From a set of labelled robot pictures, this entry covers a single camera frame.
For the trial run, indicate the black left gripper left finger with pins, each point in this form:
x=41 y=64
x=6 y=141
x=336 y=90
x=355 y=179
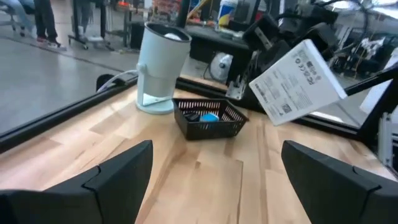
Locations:
x=124 y=186

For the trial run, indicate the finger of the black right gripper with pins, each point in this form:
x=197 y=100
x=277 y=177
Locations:
x=258 y=68

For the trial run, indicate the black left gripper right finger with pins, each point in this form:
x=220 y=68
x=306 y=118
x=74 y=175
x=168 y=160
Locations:
x=326 y=193

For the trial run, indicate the white product box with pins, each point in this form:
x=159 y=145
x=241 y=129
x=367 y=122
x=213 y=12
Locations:
x=295 y=84

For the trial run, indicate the blue and white cube charger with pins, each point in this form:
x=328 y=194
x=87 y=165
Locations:
x=210 y=118

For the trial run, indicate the black cube charger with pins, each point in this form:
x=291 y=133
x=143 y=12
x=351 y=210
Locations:
x=192 y=117

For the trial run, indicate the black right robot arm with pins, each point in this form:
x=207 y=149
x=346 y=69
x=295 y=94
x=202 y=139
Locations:
x=311 y=14

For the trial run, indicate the round floor fan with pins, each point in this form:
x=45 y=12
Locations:
x=221 y=67

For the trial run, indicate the white blue wipes canister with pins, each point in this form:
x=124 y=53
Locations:
x=226 y=14

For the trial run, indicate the black perforated plastic basket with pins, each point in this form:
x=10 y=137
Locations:
x=211 y=132

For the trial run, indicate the white cylindrical desk lamp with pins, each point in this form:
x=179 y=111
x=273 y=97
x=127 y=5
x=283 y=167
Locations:
x=161 y=62

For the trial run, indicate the black floor box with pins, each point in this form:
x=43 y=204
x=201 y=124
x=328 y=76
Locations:
x=136 y=34

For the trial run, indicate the black wheeled stand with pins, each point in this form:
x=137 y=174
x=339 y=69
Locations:
x=75 y=18

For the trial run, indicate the person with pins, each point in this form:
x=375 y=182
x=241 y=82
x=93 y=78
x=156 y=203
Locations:
x=18 y=12
x=45 y=18

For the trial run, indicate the black aluminium table frame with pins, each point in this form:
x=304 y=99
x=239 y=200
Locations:
x=62 y=116

